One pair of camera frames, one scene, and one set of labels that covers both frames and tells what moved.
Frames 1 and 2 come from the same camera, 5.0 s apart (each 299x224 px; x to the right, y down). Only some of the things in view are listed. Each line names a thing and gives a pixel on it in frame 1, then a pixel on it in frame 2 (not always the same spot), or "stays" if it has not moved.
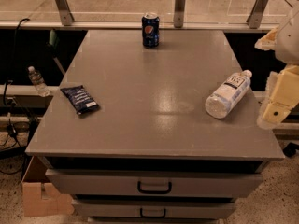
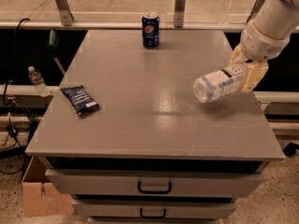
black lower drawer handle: [152, 217] stays
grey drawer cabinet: [128, 139] stays
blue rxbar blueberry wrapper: [80, 100] stays
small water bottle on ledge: [38, 80] stays
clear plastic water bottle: [224, 101] -> [215, 85]
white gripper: [289, 42] -> [261, 46]
